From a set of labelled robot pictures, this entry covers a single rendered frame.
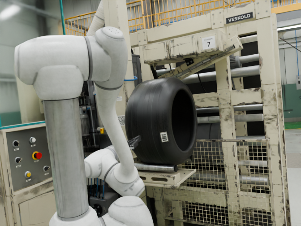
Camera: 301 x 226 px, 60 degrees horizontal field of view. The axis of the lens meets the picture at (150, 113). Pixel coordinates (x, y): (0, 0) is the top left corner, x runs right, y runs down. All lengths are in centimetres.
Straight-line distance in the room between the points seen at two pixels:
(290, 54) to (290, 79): 92
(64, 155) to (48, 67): 26
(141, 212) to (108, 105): 39
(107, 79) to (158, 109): 75
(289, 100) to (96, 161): 1012
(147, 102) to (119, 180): 62
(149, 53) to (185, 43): 30
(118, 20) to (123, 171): 119
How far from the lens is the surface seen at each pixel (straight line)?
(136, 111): 160
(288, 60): 1107
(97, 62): 78
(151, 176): 176
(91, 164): 116
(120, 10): 202
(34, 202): 177
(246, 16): 219
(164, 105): 155
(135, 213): 95
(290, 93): 1096
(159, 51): 204
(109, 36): 78
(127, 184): 112
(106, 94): 88
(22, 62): 77
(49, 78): 76
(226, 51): 199
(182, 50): 196
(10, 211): 173
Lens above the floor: 135
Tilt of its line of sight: 3 degrees down
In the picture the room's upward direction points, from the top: 6 degrees counter-clockwise
